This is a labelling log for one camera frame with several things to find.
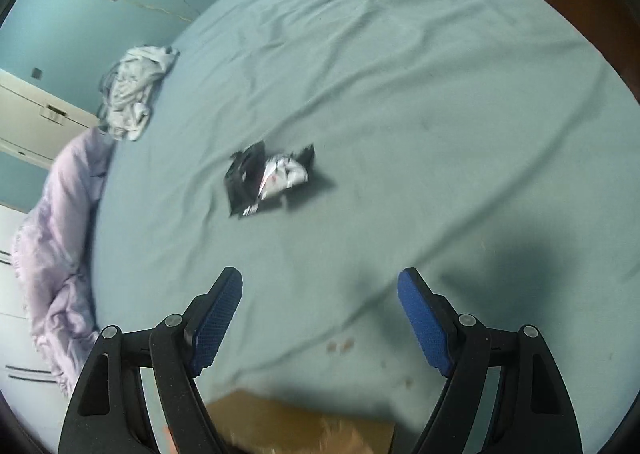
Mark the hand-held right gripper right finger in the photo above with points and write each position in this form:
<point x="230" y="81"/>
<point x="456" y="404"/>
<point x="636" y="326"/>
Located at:
<point x="425" y="324"/>

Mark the white snack packet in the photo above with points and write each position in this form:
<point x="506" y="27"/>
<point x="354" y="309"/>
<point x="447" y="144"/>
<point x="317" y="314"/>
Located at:
<point x="282" y="174"/>

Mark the black snack packet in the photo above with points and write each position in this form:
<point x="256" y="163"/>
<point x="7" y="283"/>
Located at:
<point x="240" y="179"/>

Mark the brown cardboard box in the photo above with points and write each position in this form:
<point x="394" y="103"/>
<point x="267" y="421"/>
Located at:
<point x="270" y="419"/>

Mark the white wardrobe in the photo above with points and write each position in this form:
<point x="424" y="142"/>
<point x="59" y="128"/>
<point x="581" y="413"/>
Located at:
<point x="30" y="119"/>

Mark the grey wall switch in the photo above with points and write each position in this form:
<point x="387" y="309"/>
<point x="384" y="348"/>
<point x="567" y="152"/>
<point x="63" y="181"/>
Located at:
<point x="37" y="73"/>

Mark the grey crumpled clothing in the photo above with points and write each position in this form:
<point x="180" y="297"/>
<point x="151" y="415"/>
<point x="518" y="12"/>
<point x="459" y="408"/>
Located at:
<point x="132" y="89"/>

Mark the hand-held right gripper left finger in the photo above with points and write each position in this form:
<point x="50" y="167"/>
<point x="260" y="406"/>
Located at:
<point x="215" y="329"/>

